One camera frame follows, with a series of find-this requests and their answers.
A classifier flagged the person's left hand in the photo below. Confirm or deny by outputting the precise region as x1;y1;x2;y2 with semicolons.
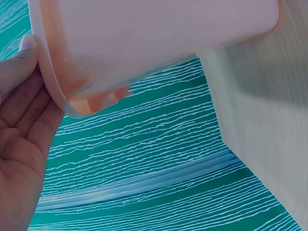
0;34;66;231

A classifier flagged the white plastic container orange rim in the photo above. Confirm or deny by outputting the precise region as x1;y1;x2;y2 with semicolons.
26;0;281;120

